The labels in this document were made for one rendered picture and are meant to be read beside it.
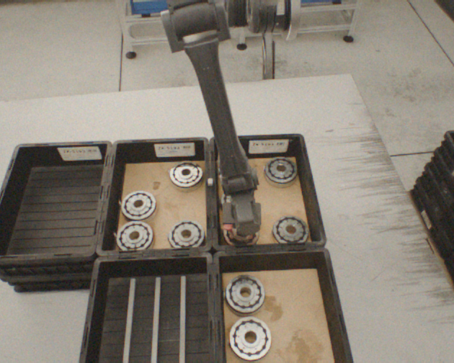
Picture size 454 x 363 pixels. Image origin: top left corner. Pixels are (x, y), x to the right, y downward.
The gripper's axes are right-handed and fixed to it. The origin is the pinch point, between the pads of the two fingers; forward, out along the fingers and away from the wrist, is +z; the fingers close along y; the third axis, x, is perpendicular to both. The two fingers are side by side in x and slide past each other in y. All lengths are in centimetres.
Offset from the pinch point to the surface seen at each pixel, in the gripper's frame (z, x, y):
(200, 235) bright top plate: 1.1, -1.3, -11.4
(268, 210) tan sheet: 4.2, 9.1, 8.4
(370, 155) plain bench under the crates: 18, 43, 49
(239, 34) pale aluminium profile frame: 75, 205, 1
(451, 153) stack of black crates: 33, 57, 91
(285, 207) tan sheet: 4.3, 10.5, 13.7
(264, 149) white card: -0.4, 29.7, 7.5
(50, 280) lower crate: 10, -12, -55
